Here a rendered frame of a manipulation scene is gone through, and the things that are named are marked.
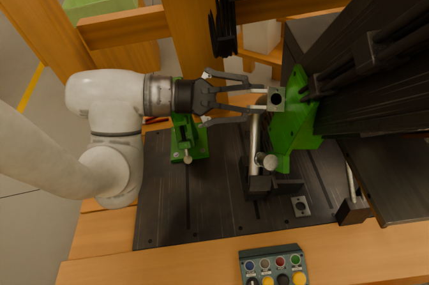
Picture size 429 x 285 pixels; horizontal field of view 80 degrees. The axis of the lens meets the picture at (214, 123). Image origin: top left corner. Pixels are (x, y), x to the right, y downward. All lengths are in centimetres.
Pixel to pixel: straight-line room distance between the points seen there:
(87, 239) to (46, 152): 59
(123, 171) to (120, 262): 35
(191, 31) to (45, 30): 39
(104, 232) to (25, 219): 149
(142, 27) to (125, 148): 46
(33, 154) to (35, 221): 196
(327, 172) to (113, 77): 64
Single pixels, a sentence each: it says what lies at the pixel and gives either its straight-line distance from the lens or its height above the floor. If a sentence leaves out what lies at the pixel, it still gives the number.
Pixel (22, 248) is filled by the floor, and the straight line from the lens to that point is 224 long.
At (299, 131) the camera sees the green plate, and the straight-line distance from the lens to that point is 54.
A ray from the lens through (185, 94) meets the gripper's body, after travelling 53.
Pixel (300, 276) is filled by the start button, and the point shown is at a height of 94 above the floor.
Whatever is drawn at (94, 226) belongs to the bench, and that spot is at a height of 88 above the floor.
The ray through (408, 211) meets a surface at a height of 113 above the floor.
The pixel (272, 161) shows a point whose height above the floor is 109.
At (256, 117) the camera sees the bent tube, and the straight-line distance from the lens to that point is 70.
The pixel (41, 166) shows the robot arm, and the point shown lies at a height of 139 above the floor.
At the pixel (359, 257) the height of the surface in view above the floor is 90.
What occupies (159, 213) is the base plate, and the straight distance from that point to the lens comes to 81.
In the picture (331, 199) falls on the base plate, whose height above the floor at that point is 90.
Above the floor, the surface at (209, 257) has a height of 90.
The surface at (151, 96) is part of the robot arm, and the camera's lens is 52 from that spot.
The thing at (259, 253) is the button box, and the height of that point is 94.
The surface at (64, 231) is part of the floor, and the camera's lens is 210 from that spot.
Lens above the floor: 161
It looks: 49 degrees down
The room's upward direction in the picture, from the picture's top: 12 degrees counter-clockwise
